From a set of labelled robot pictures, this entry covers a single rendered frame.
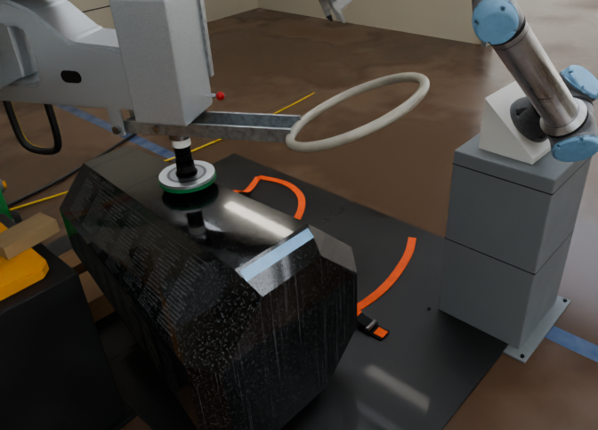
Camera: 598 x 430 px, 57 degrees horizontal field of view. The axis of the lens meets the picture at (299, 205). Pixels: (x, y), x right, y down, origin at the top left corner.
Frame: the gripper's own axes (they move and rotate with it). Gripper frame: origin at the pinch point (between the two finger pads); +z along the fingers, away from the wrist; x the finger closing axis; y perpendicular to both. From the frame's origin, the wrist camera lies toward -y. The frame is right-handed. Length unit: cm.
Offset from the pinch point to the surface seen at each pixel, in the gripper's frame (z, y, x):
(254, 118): 23, -30, 46
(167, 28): -17, -42, 34
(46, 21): -35, -78, 58
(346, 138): 29.6, -9.2, 0.4
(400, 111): 29.4, 7.5, 0.0
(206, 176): 36, -56, 54
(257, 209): 50, -44, 36
